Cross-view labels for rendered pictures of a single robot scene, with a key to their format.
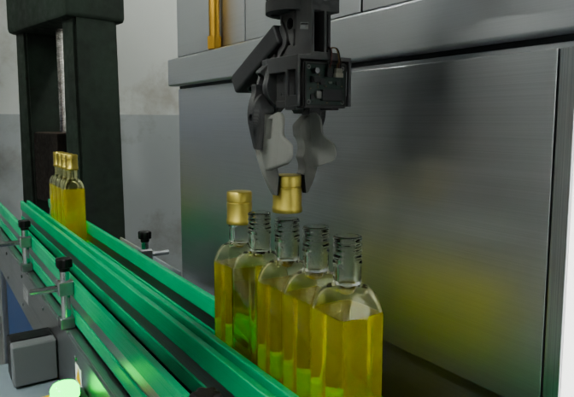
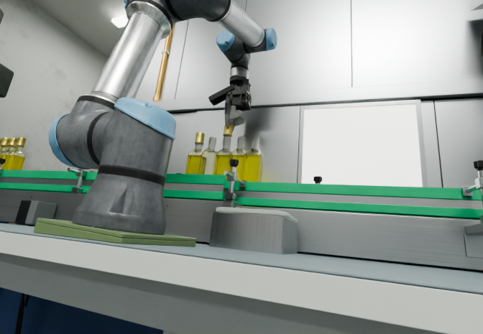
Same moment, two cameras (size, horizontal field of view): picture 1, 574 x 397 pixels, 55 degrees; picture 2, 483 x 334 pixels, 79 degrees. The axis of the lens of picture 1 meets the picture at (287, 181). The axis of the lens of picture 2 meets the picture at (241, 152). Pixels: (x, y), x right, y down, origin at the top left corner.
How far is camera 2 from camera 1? 0.81 m
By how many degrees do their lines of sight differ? 43
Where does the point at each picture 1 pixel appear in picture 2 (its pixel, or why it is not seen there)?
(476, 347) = (277, 177)
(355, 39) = not seen: hidden behind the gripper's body
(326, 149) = (241, 121)
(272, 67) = (234, 93)
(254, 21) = (182, 94)
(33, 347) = (47, 205)
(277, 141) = (233, 112)
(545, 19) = (295, 100)
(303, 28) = (245, 85)
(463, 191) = (274, 137)
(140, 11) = not seen: outside the picture
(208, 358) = not seen: hidden behind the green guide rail
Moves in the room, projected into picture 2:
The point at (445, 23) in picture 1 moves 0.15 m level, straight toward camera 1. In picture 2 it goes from (269, 99) to (287, 84)
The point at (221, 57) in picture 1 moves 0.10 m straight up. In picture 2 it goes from (162, 103) to (165, 85)
